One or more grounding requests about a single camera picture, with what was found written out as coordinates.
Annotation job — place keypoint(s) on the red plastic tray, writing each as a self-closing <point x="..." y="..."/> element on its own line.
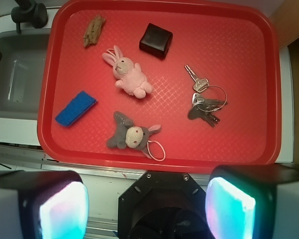
<point x="234" y="47"/>

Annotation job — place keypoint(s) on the grey sink basin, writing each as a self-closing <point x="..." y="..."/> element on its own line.
<point x="21" y="72"/>

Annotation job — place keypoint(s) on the pink plush bunny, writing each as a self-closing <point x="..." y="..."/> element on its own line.
<point x="129" y="75"/>

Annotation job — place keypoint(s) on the grey plush bunny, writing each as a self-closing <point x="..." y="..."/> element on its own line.
<point x="127" y="134"/>

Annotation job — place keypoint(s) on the brown bark piece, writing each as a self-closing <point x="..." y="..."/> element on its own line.
<point x="93" y="31"/>

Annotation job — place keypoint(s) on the blue sponge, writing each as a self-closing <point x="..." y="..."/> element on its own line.
<point x="75" y="109"/>

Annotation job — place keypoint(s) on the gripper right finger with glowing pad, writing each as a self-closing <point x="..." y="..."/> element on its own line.
<point x="253" y="201"/>

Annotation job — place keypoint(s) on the silver key bunch on ring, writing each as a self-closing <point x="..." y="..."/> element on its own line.
<point x="203" y="107"/>

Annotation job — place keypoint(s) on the black faucet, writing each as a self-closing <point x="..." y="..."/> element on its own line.
<point x="29" y="11"/>

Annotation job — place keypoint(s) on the black leather pouch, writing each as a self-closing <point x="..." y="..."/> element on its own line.
<point x="156" y="41"/>

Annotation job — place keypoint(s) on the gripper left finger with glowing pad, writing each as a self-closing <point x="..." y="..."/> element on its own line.
<point x="43" y="205"/>

